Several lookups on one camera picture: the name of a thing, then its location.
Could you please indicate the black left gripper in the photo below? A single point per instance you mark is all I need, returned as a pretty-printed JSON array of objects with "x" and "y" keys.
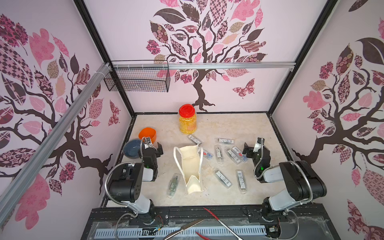
[{"x": 151, "y": 150}]

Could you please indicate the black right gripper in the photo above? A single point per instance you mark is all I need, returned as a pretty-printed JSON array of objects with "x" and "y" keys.
[{"x": 252, "y": 150}]

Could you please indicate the compass set case blue red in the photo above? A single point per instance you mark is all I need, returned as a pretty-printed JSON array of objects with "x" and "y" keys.
[{"x": 239, "y": 154}]

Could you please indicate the cream canvas tote bag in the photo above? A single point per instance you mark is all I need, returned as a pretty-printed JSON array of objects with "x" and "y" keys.
[{"x": 189, "y": 161}]

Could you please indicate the compass set case red label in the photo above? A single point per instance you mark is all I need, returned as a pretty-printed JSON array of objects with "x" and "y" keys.
[{"x": 205, "y": 154}]

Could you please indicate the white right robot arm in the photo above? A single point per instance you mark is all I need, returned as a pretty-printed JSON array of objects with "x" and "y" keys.
[{"x": 302, "y": 183}]

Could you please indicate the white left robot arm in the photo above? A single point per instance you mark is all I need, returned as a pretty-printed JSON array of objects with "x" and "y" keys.
[{"x": 124, "y": 182}]

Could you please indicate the green compass set case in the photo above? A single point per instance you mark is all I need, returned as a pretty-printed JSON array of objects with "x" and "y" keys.
[{"x": 173, "y": 185}]

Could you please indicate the dark blue bowl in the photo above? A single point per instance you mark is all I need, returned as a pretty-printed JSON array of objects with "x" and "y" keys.
[{"x": 131, "y": 149}]

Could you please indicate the orange plastic cup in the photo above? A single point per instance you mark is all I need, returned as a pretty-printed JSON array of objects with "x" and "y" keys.
[{"x": 148, "y": 133}]

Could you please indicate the red-lid jar yellow flakes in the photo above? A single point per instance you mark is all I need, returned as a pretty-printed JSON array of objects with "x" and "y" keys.
[{"x": 187, "y": 119}]

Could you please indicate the black wire basket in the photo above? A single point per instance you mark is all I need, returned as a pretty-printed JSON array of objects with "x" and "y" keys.
[{"x": 139, "y": 76}]

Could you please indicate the aluminium rail back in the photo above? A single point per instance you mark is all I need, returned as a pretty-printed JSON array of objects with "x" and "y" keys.
[{"x": 203, "y": 66}]

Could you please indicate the aluminium rail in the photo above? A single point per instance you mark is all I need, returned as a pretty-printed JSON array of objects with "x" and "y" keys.
[
  {"x": 23, "y": 180},
  {"x": 203, "y": 66}
]

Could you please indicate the aluminium rail left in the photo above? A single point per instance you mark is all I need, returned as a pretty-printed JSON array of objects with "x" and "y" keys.
[{"x": 23, "y": 180}]

